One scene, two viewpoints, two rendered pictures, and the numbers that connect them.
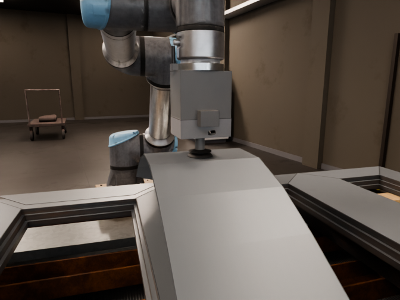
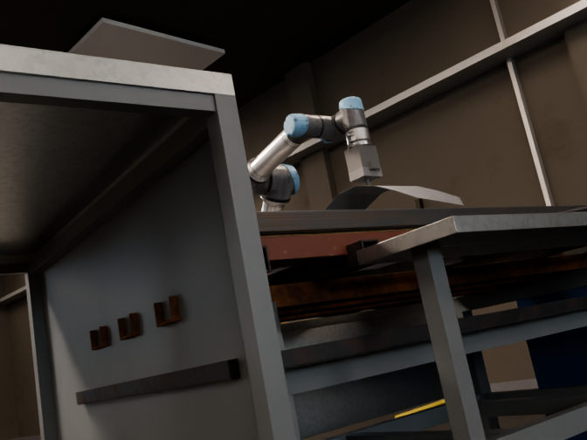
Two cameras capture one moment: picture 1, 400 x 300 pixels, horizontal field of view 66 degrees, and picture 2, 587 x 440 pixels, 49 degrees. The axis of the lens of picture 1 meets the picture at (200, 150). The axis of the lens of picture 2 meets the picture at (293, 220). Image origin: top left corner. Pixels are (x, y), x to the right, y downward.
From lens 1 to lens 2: 1.64 m
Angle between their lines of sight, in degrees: 32
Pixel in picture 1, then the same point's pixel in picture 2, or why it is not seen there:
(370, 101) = not seen: hidden behind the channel
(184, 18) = (352, 123)
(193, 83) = (362, 149)
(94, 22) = (299, 132)
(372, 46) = not seen: hidden behind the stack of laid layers
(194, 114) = (367, 164)
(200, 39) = (362, 131)
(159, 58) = (281, 176)
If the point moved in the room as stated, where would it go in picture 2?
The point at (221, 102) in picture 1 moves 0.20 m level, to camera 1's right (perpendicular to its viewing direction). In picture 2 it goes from (375, 160) to (429, 155)
